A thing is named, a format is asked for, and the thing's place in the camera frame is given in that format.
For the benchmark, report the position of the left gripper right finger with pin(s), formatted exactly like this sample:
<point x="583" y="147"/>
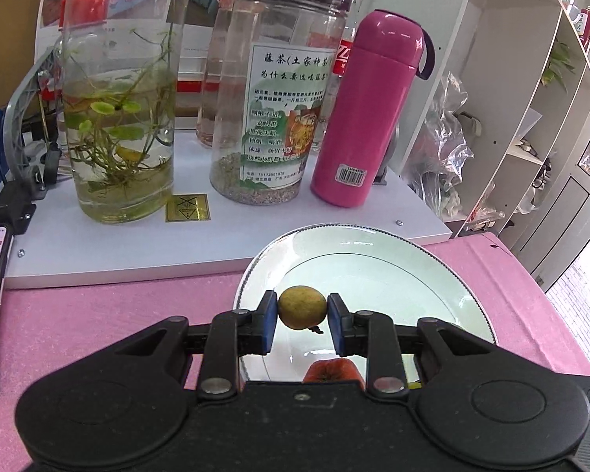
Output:
<point x="373" y="336"/>

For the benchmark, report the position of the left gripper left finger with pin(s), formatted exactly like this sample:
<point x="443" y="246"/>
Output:
<point x="232" y="335"/>

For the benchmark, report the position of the red small apple front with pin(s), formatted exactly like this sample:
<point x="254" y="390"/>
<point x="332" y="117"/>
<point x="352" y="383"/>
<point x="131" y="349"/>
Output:
<point x="333" y="370"/>

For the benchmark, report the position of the tan longan fruit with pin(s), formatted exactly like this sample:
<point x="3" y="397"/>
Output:
<point x="302" y="308"/>

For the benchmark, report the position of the white ceramic plate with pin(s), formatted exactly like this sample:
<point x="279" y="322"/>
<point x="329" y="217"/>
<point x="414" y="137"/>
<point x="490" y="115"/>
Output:
<point x="370" y="269"/>

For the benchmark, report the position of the white flat board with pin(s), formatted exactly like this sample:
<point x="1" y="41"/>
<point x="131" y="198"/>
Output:
<point x="63" y="247"/>

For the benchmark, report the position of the pink floral tablecloth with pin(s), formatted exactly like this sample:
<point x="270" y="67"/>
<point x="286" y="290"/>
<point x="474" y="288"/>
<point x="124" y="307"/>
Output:
<point x="44" y="330"/>

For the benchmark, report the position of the clear crumpled plastic bag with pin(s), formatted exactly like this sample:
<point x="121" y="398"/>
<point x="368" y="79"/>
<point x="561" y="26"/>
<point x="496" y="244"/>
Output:
<point x="435" y="164"/>

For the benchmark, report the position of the pink thermos bottle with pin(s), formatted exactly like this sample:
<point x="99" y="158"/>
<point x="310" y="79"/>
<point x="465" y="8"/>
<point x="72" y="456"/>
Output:
<point x="389" y="52"/>

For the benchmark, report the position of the grey metal lever press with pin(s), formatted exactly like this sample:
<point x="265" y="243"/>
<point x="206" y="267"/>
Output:
<point x="30" y="137"/>

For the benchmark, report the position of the clear plastic tea jar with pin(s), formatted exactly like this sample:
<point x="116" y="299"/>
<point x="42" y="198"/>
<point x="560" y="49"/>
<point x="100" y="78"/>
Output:
<point x="276" y="68"/>

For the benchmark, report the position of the red capped plastic bottle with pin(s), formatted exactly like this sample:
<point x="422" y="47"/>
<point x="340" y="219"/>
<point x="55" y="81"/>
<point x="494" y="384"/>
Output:
<point x="80" y="26"/>

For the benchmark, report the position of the tall glass plant vase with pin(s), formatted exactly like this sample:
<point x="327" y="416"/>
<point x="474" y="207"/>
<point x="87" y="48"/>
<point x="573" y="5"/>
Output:
<point x="122" y="151"/>

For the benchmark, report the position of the white shelf unit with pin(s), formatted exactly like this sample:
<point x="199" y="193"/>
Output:
<point x="528" y="84"/>

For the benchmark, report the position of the cola bottle red cap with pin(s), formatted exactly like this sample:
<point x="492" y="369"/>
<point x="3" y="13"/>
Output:
<point x="340" y="61"/>

